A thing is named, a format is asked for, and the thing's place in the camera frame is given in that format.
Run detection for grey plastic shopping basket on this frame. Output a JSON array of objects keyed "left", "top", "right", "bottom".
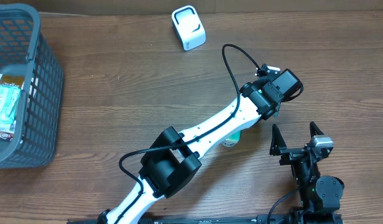
[{"left": 0, "top": 3, "right": 65, "bottom": 169}]

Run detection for white barcode scanner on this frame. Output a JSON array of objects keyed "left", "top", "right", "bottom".
[{"left": 171, "top": 5, "right": 206, "bottom": 51}]

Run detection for beans packet with barcode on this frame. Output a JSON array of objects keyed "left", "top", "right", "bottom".
[{"left": 0, "top": 73, "right": 25, "bottom": 141}]

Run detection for green lid white jar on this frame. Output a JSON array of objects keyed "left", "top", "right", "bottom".
[{"left": 221, "top": 131, "right": 242, "bottom": 147}]

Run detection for green wet wipes pack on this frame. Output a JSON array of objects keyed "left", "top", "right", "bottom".
[{"left": 0, "top": 85, "right": 21, "bottom": 134}]

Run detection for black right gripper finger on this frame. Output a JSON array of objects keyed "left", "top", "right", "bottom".
[
  {"left": 310, "top": 121, "right": 324, "bottom": 137},
  {"left": 269, "top": 124, "right": 287, "bottom": 156}
]

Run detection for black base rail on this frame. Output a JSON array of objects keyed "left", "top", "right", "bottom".
[{"left": 67, "top": 214, "right": 344, "bottom": 224}]

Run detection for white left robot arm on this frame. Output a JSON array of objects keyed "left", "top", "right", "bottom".
[{"left": 97, "top": 68, "right": 303, "bottom": 223}]

